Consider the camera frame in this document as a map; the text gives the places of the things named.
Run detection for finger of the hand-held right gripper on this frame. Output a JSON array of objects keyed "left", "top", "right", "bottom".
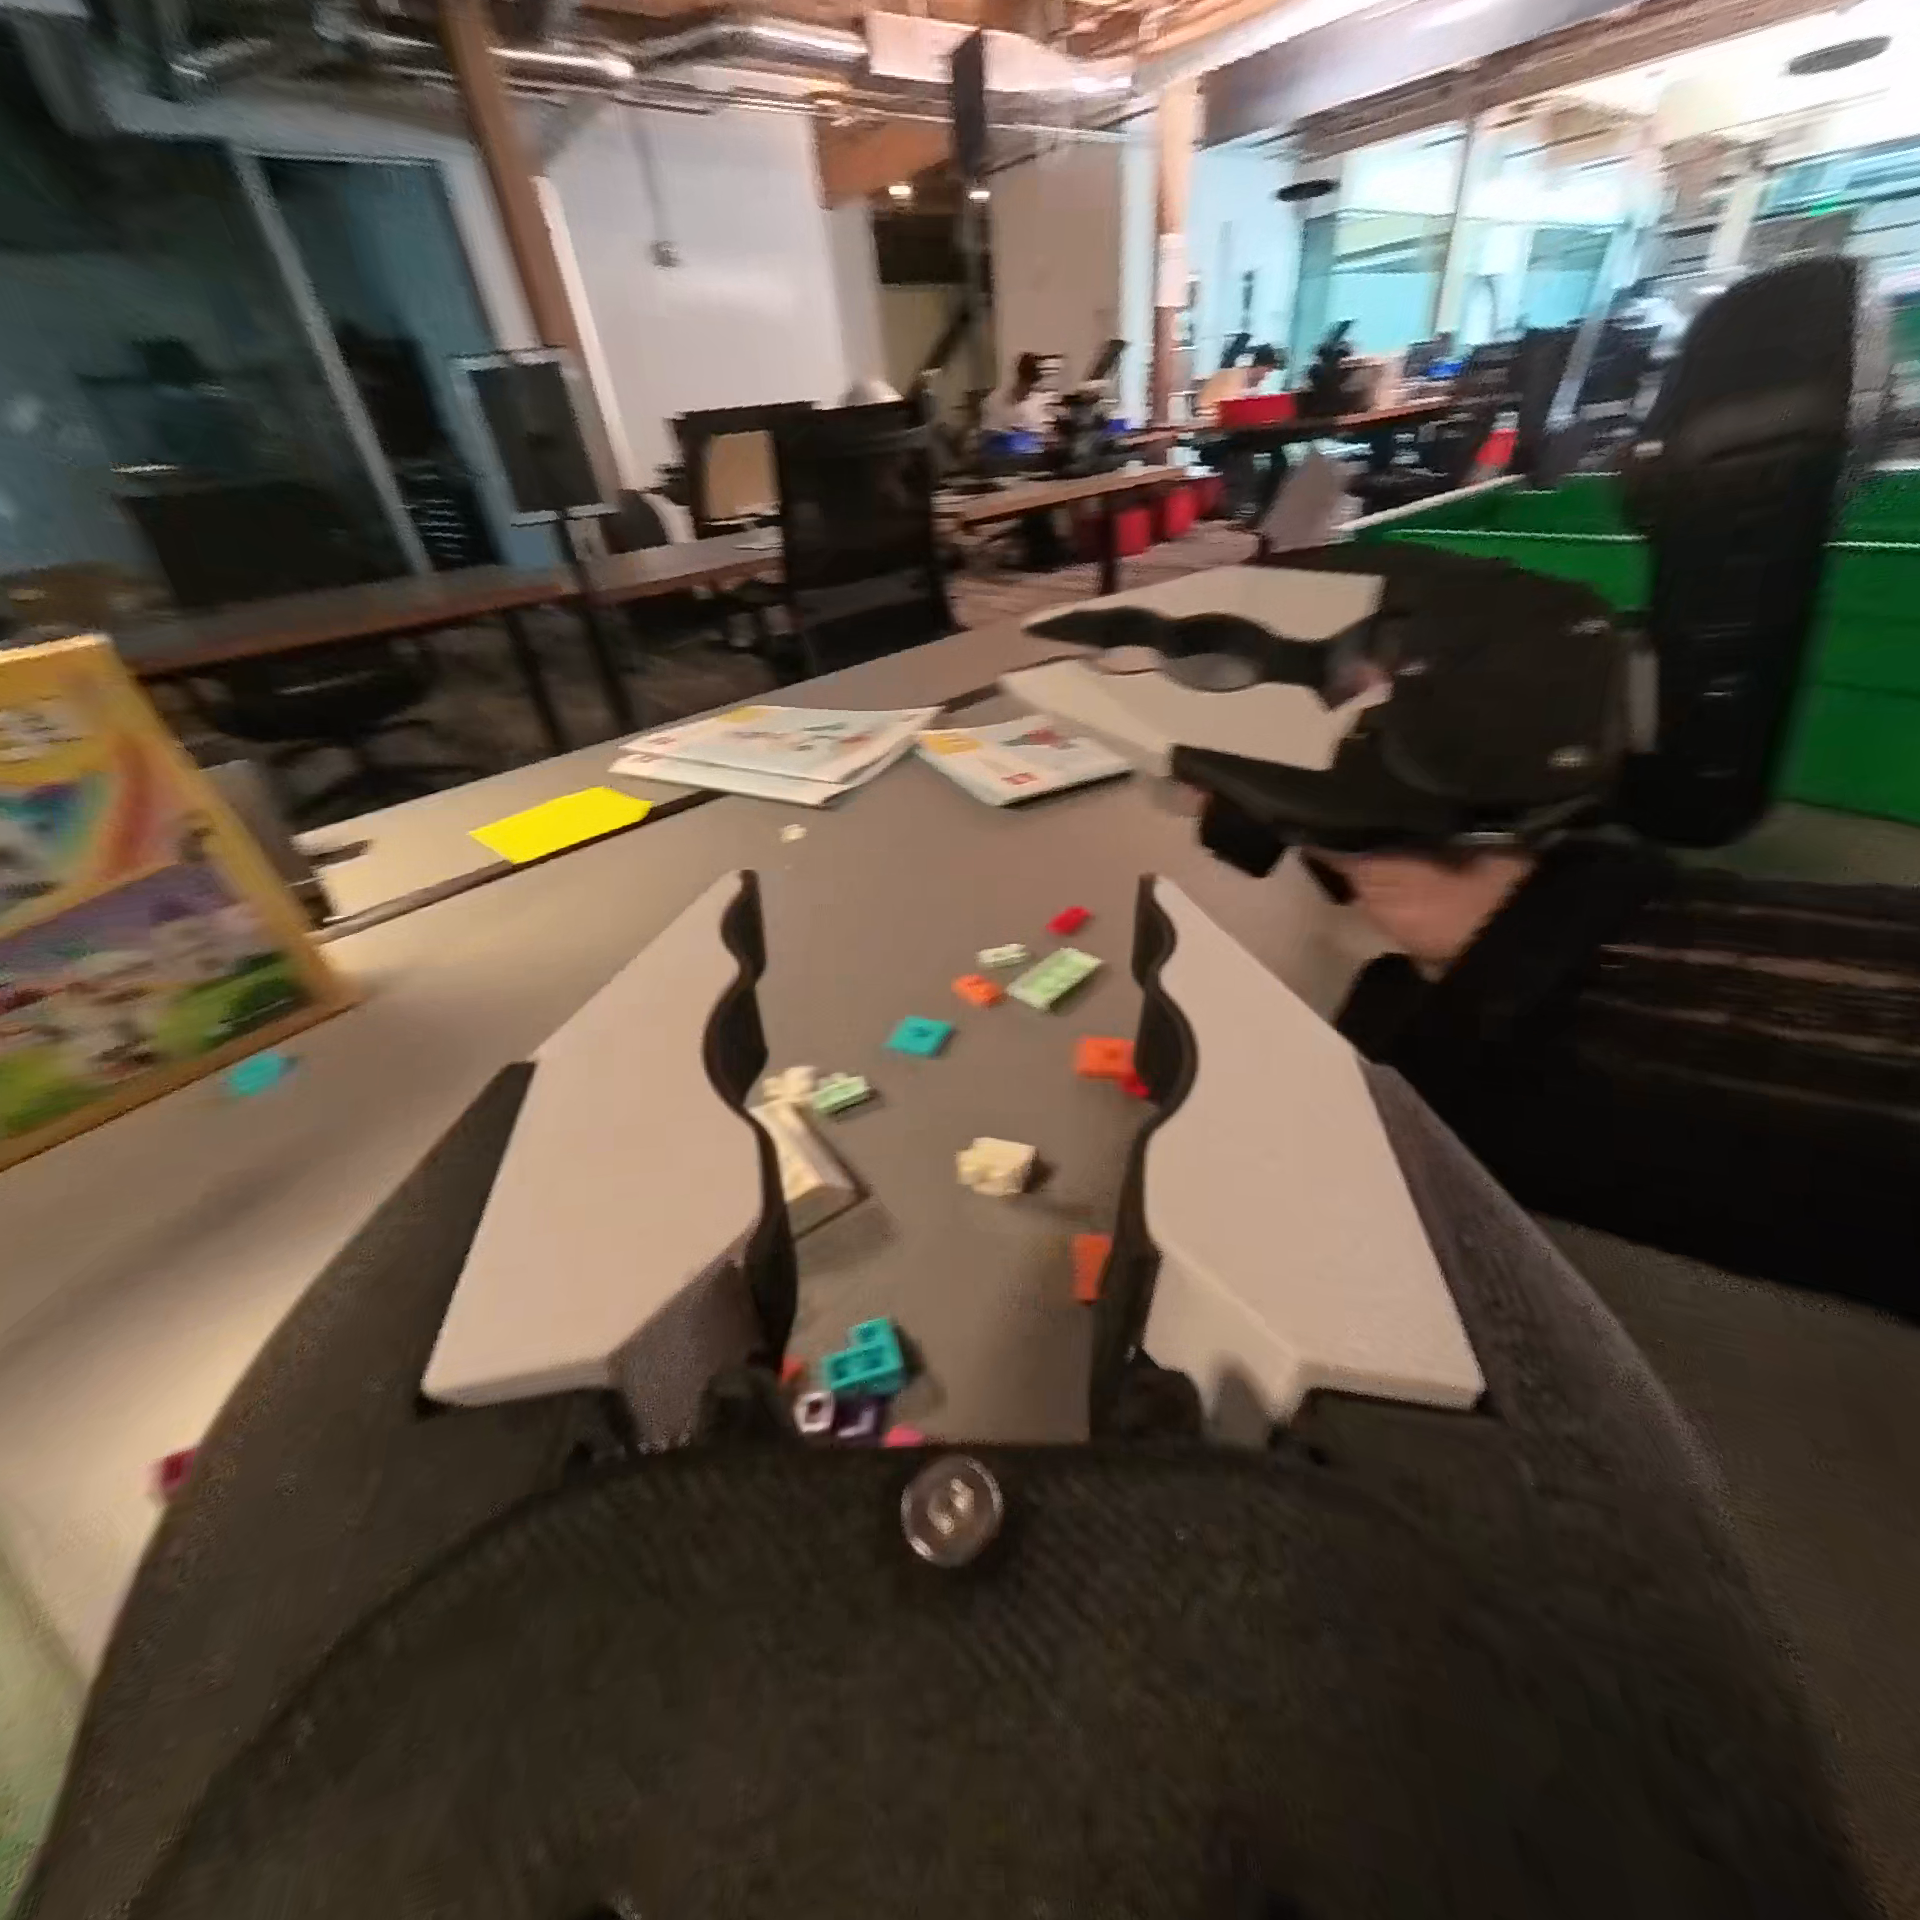
[
  {"left": 999, "top": 655, "right": 1384, "bottom": 775},
  {"left": 1025, "top": 564, "right": 1386, "bottom": 655}
]

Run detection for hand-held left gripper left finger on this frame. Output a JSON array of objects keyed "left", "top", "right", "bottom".
[{"left": 419, "top": 870, "right": 798, "bottom": 1451}]

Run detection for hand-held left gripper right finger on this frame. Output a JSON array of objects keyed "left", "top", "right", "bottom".
[{"left": 1085, "top": 874, "right": 1488, "bottom": 1448}]

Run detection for person's right forearm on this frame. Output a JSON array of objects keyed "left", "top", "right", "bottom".
[{"left": 1333, "top": 835, "right": 1920, "bottom": 1325}]

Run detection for lego instruction booklet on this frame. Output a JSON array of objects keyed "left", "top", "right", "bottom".
[
  {"left": 607, "top": 702, "right": 943, "bottom": 808},
  {"left": 914, "top": 713, "right": 1137, "bottom": 809}
]

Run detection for large white lego slope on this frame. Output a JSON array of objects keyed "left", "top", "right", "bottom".
[{"left": 744, "top": 1068, "right": 863, "bottom": 1219}]

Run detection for teal corner lego brick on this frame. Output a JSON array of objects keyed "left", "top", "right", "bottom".
[{"left": 820, "top": 1314, "right": 912, "bottom": 1404}]

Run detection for yellow lego set box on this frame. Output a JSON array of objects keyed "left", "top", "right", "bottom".
[{"left": 0, "top": 631, "right": 362, "bottom": 1172}]

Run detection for person's right hand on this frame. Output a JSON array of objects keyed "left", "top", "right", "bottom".
[{"left": 1302, "top": 846, "right": 1505, "bottom": 966}]

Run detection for red storage bins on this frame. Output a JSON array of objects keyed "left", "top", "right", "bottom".
[{"left": 1072, "top": 475, "right": 1223, "bottom": 569}]

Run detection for wooden desk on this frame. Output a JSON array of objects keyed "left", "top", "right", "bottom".
[
  {"left": 935, "top": 461, "right": 1194, "bottom": 533},
  {"left": 111, "top": 528, "right": 786, "bottom": 683}
]

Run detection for black mesh office chair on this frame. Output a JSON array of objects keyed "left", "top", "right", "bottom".
[{"left": 1623, "top": 251, "right": 1865, "bottom": 851}]

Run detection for yellow sticky note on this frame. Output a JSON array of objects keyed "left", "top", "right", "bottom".
[{"left": 467, "top": 785, "right": 656, "bottom": 866}]

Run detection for black screen on stand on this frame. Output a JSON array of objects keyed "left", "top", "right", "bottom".
[{"left": 452, "top": 347, "right": 620, "bottom": 530}]

